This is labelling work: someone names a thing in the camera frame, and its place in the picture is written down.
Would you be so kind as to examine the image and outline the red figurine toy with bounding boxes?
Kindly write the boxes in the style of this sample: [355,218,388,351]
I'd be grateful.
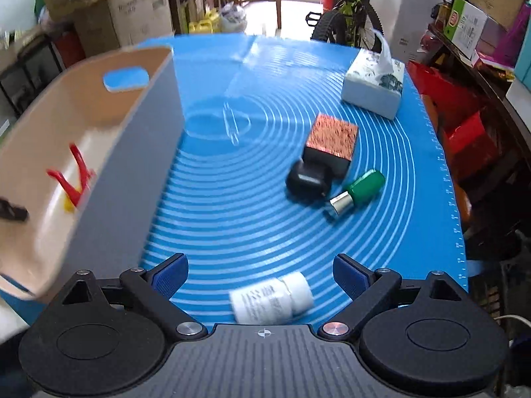
[46,142,97,209]

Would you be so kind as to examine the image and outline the white pill bottle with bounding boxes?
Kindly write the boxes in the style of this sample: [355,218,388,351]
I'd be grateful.
[230,271,314,325]

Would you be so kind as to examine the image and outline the black earbuds case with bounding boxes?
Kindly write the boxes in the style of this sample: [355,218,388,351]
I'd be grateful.
[285,159,333,201]

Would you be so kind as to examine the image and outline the glitter top black box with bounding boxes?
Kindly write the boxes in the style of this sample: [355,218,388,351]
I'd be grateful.
[301,113,359,179]

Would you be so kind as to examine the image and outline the beige plastic storage bin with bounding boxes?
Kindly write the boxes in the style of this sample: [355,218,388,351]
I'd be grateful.
[1,46,184,303]

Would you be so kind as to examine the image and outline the yellow toy launcher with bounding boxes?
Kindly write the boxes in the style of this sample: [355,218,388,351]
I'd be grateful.
[63,196,77,213]

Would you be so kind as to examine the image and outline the green bottle silver cap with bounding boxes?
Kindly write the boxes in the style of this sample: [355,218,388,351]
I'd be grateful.
[327,169,385,218]

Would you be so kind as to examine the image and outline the black metal rack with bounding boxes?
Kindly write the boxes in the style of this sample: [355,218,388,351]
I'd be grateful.
[1,31,65,121]

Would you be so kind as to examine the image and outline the blue silicone mat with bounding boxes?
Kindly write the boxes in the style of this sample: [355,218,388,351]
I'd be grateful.
[141,34,468,327]

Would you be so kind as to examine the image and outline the red bag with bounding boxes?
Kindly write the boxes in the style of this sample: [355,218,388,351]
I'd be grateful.
[407,61,498,181]

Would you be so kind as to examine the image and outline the white tissue box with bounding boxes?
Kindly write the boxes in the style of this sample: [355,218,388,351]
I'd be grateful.
[341,29,406,120]

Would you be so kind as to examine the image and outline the wooden side table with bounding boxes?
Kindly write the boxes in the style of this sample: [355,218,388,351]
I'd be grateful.
[426,22,531,142]

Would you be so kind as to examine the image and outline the large stacked cardboard box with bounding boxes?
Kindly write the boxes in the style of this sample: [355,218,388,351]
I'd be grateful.
[73,0,174,58]

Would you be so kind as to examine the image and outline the green bicycle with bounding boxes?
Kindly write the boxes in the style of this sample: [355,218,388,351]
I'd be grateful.
[305,0,384,53]

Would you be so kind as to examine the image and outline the green white carton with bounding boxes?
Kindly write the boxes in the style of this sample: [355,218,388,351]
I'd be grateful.
[444,0,488,59]

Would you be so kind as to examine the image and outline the white freezer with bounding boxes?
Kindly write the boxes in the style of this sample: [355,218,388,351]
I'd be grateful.
[370,0,441,62]

